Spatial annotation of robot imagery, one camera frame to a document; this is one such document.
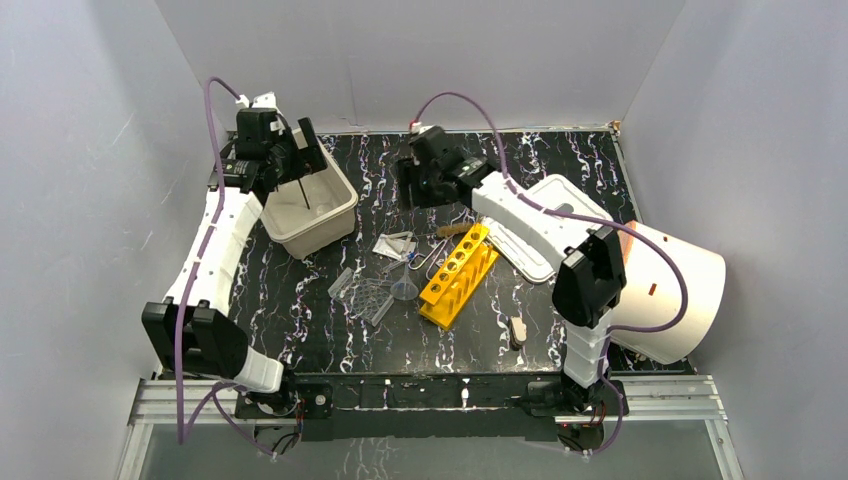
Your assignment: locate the yellow test tube rack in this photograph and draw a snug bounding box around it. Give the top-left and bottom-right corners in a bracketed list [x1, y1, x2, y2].
[419, 223, 500, 331]

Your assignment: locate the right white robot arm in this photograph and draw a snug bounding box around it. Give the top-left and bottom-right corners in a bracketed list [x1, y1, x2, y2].
[397, 125, 626, 414]

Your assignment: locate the black wire ring stand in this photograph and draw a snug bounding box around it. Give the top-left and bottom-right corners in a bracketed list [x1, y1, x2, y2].
[297, 177, 312, 210]

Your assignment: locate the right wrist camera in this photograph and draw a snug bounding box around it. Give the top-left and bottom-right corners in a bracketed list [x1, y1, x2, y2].
[408, 121, 433, 136]

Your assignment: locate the white centrifuge with orange lid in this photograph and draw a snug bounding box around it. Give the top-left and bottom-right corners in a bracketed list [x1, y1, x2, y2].
[611, 221, 726, 365]

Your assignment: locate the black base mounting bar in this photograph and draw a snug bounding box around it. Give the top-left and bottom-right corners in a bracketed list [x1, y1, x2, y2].
[288, 373, 588, 441]

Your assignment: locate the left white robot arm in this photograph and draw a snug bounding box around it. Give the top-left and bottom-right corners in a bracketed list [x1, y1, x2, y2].
[141, 107, 327, 416]

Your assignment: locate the small beige stopper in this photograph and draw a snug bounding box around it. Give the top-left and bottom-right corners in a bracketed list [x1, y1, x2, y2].
[509, 316, 528, 350]

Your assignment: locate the clear plastic funnel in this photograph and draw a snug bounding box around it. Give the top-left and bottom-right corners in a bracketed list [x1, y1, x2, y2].
[390, 262, 419, 301]

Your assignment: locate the beige plastic bin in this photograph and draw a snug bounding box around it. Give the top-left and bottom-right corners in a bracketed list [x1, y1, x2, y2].
[260, 142, 358, 260]

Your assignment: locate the aluminium frame rail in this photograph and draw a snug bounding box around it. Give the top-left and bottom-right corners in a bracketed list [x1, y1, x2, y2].
[114, 374, 745, 479]

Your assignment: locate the white bin lid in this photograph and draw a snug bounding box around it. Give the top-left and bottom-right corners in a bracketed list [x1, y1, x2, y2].
[480, 174, 612, 284]

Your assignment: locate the clear well plate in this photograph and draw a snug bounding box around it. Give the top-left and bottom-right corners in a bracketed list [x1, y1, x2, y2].
[327, 268, 395, 326]

